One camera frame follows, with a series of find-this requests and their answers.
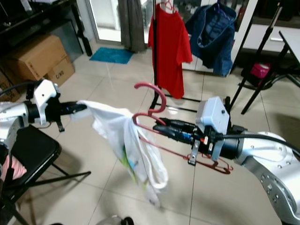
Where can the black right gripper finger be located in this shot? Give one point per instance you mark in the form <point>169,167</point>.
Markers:
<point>178,135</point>
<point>178,124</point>

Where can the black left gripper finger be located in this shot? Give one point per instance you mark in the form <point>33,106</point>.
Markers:
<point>75,106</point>
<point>74,112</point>

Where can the white printed t-shirt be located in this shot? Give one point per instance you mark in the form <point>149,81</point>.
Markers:
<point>133,140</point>

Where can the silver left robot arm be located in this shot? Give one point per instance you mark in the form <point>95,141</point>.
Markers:
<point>11,117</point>

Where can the cardboard box with black print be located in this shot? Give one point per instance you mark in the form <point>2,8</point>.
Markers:
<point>61,71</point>

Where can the chrome black clothes rack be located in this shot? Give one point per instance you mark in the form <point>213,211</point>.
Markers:
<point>153,91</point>

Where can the black folding chair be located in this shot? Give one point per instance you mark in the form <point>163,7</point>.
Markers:
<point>35,150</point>

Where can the large brown cardboard box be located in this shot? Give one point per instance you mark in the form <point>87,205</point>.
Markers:
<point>40,51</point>

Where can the teal floor mat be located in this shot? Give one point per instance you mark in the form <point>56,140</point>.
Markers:
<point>111,55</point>

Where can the pink striped cloth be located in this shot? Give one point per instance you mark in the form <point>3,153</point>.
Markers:
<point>13,168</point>

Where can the red t-shirt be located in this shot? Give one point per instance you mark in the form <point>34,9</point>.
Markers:
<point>171,47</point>

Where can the blue denim jacket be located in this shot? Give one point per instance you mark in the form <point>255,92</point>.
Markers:
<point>220,51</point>

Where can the pink plastic container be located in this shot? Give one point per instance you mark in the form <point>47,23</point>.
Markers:
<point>260,70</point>

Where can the white framed glass door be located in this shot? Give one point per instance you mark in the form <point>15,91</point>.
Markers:
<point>103,18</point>

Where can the black console table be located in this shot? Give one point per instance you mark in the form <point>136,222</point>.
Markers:
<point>37,21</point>

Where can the grey curtain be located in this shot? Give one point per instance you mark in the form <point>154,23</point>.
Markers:
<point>131,26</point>

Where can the grey robot leg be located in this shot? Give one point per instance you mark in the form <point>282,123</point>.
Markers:
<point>115,221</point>

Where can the black tripod stand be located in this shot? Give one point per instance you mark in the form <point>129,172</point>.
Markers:
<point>262,47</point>

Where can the white low sideboard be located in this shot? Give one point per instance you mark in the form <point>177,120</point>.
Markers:
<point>253,35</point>

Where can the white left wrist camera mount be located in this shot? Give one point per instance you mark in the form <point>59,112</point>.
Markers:
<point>46,93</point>

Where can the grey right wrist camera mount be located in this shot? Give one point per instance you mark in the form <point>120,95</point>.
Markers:
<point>211,115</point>

